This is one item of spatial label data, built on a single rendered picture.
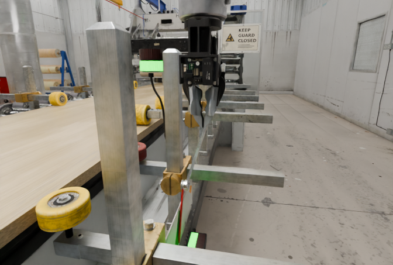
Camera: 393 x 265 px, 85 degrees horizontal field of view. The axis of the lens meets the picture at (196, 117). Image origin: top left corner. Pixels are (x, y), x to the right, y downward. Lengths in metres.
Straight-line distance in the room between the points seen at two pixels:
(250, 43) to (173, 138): 2.34
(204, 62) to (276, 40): 8.97
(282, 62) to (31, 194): 9.15
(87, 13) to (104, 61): 11.05
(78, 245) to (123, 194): 0.19
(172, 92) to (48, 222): 0.32
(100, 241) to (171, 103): 0.30
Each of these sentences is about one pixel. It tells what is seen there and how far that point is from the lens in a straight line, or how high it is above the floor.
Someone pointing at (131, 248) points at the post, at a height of 0.89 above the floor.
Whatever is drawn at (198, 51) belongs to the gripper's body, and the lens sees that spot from 0.39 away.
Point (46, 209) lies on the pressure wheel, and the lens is 0.44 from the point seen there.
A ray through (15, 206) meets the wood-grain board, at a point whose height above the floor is 0.90.
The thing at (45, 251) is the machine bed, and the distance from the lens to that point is 0.57.
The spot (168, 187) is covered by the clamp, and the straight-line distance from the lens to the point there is 0.55.
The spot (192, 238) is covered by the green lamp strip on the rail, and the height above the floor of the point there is 0.70.
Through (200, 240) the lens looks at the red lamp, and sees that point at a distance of 0.62.
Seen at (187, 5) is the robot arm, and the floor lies 1.23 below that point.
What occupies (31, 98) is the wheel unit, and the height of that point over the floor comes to 0.94.
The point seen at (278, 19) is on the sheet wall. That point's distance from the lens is 9.45.
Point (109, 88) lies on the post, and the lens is 0.26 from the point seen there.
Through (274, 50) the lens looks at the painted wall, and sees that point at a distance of 9.31.
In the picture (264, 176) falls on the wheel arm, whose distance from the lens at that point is 0.59.
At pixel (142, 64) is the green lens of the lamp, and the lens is 0.51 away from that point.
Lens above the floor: 1.13
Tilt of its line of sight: 14 degrees down
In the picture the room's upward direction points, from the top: straight up
